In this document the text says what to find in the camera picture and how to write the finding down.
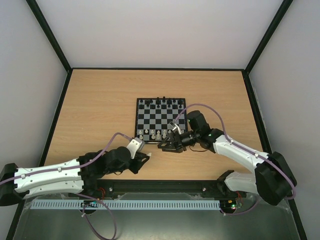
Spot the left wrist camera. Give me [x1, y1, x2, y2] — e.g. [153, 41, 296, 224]
[126, 137, 145, 159]

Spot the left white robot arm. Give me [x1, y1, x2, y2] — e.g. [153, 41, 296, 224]
[0, 146, 151, 206]

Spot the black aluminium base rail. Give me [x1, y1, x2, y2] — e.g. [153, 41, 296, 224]
[81, 179, 247, 200]

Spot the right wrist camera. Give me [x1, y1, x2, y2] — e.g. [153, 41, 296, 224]
[168, 121, 182, 135]

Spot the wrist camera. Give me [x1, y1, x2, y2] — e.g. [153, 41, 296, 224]
[126, 137, 145, 159]
[168, 121, 182, 135]

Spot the white slotted cable duct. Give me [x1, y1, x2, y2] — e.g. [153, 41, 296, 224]
[30, 199, 221, 211]

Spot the black and silver chessboard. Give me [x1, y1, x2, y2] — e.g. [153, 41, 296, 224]
[134, 97, 188, 144]

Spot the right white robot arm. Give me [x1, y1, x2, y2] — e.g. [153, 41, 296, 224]
[157, 110, 297, 206]

